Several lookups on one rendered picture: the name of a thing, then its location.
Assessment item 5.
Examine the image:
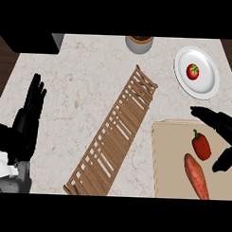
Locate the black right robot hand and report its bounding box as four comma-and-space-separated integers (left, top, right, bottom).
187, 105, 232, 174

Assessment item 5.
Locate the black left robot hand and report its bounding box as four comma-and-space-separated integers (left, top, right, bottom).
0, 71, 48, 169

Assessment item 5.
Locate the red bell pepper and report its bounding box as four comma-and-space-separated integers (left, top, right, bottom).
190, 128, 213, 162

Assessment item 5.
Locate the beige tray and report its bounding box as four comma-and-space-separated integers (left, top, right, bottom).
149, 119, 232, 202

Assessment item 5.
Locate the brown wooden tiered shelf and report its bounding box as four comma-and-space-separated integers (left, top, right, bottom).
63, 62, 159, 199

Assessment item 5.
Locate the orange sweet potato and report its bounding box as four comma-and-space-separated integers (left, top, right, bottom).
182, 152, 212, 201

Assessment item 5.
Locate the white plate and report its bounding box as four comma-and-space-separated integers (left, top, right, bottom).
172, 45, 222, 100

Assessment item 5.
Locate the red tomato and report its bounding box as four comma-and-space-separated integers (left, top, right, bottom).
186, 62, 200, 81

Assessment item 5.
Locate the black appliance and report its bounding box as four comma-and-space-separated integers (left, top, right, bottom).
0, 30, 66, 56

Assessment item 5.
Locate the grey plant pot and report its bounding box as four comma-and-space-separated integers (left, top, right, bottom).
124, 35, 154, 56

